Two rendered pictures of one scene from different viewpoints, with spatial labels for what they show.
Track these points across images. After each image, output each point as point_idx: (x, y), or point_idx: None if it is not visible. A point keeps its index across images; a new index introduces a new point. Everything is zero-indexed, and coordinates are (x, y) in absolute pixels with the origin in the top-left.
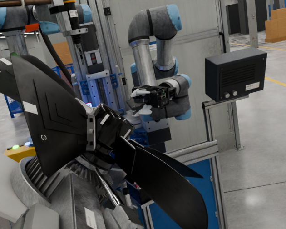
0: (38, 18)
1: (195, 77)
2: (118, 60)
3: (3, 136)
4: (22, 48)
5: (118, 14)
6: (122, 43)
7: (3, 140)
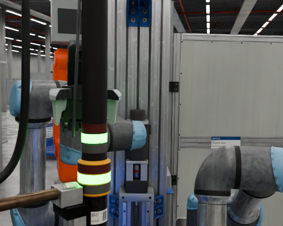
0: (59, 137)
1: (276, 197)
2: (173, 150)
3: (15, 184)
4: (38, 147)
5: (187, 93)
6: (184, 130)
7: (13, 189)
